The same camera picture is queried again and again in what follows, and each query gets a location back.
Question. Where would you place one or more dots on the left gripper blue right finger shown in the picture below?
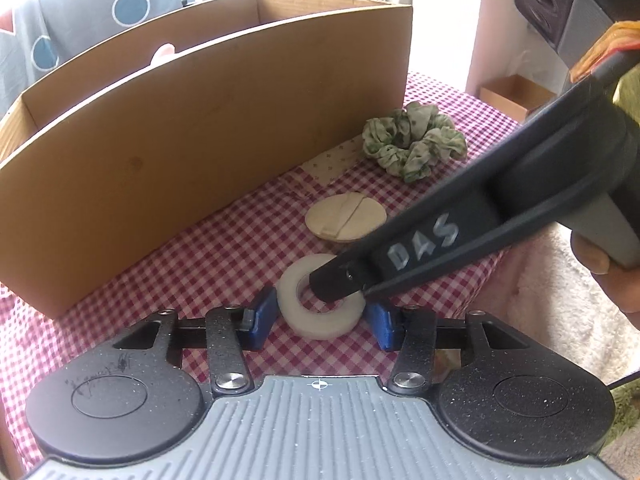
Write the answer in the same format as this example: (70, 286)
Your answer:
(385, 323)

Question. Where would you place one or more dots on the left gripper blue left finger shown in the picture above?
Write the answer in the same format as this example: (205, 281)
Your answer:
(257, 319)

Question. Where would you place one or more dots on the person's right hand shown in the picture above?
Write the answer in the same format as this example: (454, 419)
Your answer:
(621, 285)

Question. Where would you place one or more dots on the small open cardboard box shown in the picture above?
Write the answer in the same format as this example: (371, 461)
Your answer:
(515, 96)

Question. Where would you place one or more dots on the green floral scrunchie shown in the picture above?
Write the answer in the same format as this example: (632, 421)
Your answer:
(413, 141)

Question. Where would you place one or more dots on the brown cardboard box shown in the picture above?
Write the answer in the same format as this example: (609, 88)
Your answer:
(121, 148)

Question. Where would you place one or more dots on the blue patterned hanging bedsheet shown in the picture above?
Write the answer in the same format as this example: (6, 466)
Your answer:
(37, 36)

